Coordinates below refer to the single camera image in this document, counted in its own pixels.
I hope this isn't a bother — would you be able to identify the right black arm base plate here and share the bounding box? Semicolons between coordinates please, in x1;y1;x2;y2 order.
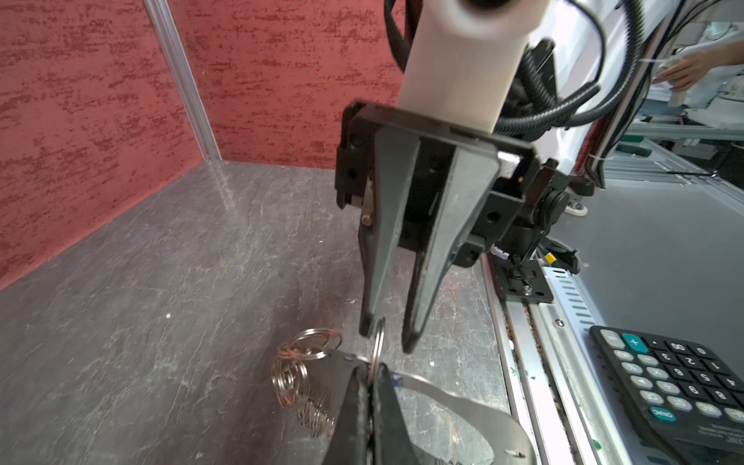
489;238;582;304

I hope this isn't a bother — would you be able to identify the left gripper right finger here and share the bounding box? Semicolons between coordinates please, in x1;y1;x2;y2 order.
370;363;419;465

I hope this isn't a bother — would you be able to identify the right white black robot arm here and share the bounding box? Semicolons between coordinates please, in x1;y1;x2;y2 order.
335;1;682;353

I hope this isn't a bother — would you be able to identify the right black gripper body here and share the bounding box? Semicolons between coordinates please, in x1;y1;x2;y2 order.
334;100;540;267

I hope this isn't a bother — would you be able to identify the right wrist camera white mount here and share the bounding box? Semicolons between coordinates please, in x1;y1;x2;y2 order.
395;1;548;133

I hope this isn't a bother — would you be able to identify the distant person's hand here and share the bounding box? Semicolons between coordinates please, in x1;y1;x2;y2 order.
652;50;721;92

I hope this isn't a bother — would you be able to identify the black desk calculator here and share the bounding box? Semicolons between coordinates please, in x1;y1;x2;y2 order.
589;325;743;464

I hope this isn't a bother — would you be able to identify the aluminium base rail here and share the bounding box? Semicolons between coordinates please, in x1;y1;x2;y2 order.
480;256;672;464

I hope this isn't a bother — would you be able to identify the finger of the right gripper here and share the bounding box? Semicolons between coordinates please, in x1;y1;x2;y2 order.
358;127;420;337
401;148;500;354

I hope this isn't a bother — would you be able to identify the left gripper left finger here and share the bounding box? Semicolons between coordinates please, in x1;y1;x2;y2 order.
322;365;371;465

